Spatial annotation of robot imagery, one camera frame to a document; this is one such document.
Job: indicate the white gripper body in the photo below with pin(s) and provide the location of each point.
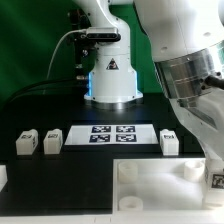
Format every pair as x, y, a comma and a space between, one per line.
205, 121

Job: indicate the white front rail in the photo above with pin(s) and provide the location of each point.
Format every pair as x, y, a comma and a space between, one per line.
107, 220

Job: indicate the white square tabletop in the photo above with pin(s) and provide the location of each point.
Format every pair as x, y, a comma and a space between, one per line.
168, 184

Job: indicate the white sheet with markers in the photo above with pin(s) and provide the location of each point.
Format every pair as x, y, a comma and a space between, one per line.
111, 134

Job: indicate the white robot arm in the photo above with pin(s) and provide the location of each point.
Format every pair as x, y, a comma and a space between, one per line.
187, 48

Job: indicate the black camera on stand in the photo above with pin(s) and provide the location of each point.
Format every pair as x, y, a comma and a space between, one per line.
85, 38

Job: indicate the white obstacle block left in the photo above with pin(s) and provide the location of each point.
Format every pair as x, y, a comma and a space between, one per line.
3, 176

